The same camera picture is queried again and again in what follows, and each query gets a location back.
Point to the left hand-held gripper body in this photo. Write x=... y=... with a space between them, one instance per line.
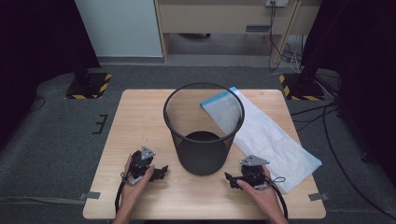
x=140 y=163

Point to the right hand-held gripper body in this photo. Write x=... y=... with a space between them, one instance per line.
x=253 y=172

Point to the white trash bag blue edge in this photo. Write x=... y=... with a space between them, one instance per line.
x=271 y=143

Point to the black mesh trash bin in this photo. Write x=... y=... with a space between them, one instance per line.
x=202 y=155

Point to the person's right hand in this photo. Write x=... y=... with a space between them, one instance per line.
x=266 y=199

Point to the person's left hand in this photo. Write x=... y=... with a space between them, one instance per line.
x=129 y=196

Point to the grey tape piece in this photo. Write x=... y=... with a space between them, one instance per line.
x=318 y=196
x=90 y=195

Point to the black stand with striped base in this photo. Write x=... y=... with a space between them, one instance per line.
x=90 y=88
x=300 y=88

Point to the white panel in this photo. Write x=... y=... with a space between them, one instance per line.
x=118 y=28

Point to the beige wooden desk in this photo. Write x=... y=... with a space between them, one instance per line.
x=218 y=18

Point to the black curtain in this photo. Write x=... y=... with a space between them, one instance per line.
x=364 y=46

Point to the white power strip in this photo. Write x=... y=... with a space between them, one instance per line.
x=277 y=2

